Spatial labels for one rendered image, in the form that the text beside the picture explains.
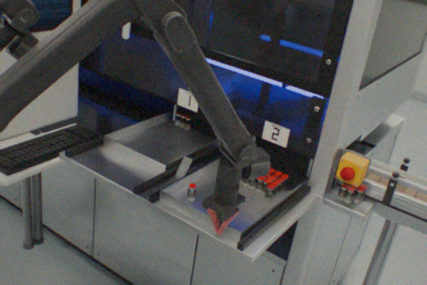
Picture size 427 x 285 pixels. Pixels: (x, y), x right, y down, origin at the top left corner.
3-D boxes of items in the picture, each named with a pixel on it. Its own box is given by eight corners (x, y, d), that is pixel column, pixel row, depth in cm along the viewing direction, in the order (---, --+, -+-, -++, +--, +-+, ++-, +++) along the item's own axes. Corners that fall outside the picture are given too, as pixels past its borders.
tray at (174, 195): (227, 162, 157) (229, 152, 156) (299, 194, 145) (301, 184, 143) (158, 200, 131) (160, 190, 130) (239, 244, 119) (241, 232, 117)
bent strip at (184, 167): (182, 172, 147) (184, 155, 144) (190, 176, 145) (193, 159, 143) (152, 189, 136) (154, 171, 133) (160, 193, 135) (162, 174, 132)
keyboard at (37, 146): (78, 127, 182) (78, 121, 181) (103, 140, 176) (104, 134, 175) (-19, 159, 152) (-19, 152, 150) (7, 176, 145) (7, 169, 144)
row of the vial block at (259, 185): (226, 174, 150) (228, 161, 148) (276, 196, 141) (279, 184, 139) (222, 176, 148) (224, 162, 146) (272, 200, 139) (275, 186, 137)
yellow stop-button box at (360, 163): (343, 170, 146) (349, 148, 143) (365, 179, 142) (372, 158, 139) (334, 178, 140) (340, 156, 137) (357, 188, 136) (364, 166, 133)
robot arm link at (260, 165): (222, 126, 110) (242, 147, 104) (261, 122, 116) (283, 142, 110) (210, 169, 116) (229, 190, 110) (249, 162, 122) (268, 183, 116)
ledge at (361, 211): (339, 187, 156) (341, 182, 155) (377, 203, 150) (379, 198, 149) (322, 203, 145) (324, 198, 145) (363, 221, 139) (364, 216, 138)
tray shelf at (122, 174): (158, 120, 185) (159, 115, 185) (326, 191, 152) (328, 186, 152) (59, 158, 148) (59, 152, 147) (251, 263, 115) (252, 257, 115)
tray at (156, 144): (169, 119, 182) (170, 110, 181) (226, 143, 170) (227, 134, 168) (103, 145, 156) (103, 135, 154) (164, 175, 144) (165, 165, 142)
